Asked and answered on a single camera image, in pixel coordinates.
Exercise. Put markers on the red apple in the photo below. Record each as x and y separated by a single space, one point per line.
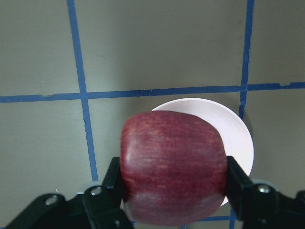
174 168

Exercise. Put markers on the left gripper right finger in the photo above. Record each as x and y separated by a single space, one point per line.
238 187

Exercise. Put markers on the pink plate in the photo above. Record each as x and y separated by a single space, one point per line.
235 135

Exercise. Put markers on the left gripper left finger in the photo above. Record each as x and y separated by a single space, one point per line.
113 181

